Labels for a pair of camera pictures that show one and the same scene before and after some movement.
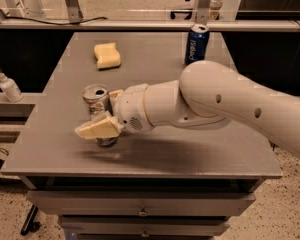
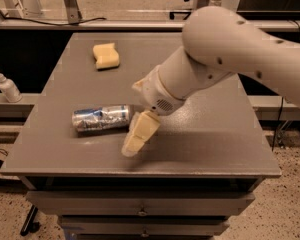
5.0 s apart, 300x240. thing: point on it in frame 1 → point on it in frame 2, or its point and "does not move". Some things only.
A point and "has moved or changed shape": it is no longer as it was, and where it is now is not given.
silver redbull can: (96, 107) has moved or changed shape
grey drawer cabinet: (176, 183) does not move
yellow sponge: (107, 55) does not move
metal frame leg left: (74, 12) does not move
